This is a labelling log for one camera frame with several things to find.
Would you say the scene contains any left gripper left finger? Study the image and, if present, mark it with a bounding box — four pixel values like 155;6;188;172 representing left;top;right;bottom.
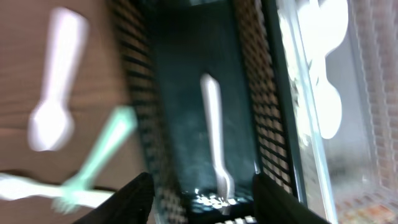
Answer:
73;172;155;224

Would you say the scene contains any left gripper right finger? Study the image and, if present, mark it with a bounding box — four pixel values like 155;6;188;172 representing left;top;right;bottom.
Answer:
252;174;328;224

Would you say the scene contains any mint green plastic fork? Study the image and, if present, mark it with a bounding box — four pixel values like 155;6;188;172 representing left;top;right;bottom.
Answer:
52;106;137;214

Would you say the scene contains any white spoon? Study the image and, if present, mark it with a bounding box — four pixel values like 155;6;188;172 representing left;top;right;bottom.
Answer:
295;0;348;62
27;7;90;152

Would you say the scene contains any white spoon bowl up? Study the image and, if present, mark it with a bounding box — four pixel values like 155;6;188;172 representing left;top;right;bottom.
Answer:
308;57;342;139

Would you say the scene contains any white plastic fork underneath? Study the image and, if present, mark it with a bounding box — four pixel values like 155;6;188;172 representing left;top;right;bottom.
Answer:
1;173;114;208

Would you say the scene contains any white plastic fork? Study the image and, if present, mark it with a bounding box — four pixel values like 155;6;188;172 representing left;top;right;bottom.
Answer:
200;73;234;202

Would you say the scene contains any clear plastic basket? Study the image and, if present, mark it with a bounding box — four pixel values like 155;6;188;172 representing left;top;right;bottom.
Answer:
276;0;397;223

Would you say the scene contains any black plastic basket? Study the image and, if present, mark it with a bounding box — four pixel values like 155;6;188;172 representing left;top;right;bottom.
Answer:
106;0;307;223

